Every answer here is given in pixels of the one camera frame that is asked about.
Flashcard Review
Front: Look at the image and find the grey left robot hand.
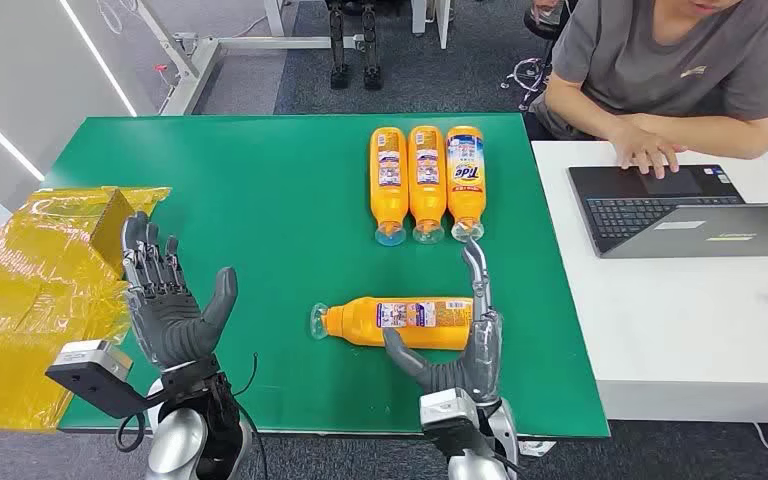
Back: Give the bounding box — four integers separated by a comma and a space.
120, 210, 240, 374

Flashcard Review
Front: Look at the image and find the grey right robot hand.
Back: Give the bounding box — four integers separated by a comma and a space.
381, 238, 506, 406

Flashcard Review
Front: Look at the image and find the orange Tide detergent bottle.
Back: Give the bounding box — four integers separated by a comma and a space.
444, 125, 487, 244

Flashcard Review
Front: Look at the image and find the yellow film wrapped cardboard box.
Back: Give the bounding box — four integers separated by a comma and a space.
0, 186, 174, 434

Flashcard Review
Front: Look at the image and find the white desk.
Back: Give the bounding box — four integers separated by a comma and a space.
530, 139, 768, 426

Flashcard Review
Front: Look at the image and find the dark grey laptop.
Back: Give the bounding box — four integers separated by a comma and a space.
567, 163, 768, 260

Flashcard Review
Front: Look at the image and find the person's right hand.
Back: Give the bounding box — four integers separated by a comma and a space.
607, 122, 688, 181

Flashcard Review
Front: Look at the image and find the black stool with chrome base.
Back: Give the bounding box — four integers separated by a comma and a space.
499, 0, 579, 113

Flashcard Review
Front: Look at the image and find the black robot leg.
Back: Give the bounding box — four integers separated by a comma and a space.
327, 0, 353, 91
359, 0, 385, 93

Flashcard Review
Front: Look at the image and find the white furniture leg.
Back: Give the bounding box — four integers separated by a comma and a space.
411, 0, 452, 52

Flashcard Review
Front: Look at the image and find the person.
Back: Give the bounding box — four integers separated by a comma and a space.
528, 0, 768, 181

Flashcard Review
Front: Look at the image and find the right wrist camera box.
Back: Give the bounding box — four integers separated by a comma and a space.
418, 387, 493, 460

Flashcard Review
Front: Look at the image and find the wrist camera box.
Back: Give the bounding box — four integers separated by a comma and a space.
44, 339, 168, 421
418, 387, 493, 460

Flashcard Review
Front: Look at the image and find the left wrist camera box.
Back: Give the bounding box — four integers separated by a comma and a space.
44, 339, 168, 421

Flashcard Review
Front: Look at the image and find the white metal stand frame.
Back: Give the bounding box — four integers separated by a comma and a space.
133, 0, 367, 118

